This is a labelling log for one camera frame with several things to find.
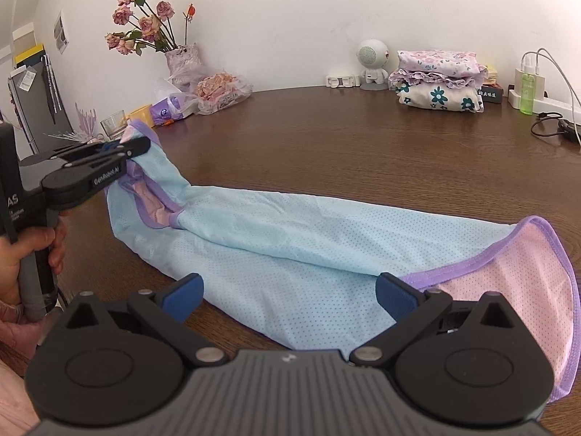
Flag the wall paper notice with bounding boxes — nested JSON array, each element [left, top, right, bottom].
[[53, 10, 70, 53]]

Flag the person's left hand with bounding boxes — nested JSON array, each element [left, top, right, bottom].
[[0, 222, 69, 305]]

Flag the clear plastic bag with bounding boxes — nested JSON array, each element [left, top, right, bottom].
[[157, 75, 200, 116]]

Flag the white power strip with cables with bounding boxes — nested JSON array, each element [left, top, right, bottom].
[[522, 50, 581, 105]]

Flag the black cable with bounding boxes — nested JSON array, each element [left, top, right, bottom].
[[530, 113, 581, 144]]

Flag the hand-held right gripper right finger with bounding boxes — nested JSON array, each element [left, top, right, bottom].
[[350, 272, 527, 366]]

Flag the green spray bottle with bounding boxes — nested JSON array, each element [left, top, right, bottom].
[[520, 57, 536, 116]]

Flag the purple wipes pack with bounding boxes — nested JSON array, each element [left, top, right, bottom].
[[150, 100, 197, 127]]

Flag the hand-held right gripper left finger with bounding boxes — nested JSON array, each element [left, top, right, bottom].
[[54, 272, 230, 366]]

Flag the person's pink clothing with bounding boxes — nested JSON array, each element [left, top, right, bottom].
[[0, 363, 41, 436]]

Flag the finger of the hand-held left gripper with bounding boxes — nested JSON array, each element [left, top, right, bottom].
[[18, 142, 117, 167], [64, 135, 151, 170]]

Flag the dried rose bouquet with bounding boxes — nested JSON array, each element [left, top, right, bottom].
[[105, 0, 198, 55]]

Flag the pink floral folded garment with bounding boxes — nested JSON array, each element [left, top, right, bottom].
[[388, 49, 488, 88]]

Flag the pink and blue garment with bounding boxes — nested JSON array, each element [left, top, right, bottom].
[[103, 118, 581, 405]]

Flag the white robot speaker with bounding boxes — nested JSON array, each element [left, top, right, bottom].
[[357, 39, 390, 92]]

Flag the white cable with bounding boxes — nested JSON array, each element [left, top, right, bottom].
[[535, 47, 581, 146]]

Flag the glass cup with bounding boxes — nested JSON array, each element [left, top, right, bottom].
[[100, 110, 128, 141]]

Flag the grey refrigerator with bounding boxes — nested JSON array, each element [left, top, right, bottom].
[[7, 52, 76, 157]]

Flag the translucent flower vase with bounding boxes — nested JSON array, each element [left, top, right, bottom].
[[164, 43, 203, 85]]

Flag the plastic wrapped dried flowers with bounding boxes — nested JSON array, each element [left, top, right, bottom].
[[193, 70, 254, 115]]

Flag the purple dried plant bundle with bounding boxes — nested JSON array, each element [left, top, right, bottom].
[[43, 102, 105, 144]]

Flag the yellow box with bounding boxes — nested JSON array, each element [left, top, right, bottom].
[[13, 43, 46, 68]]

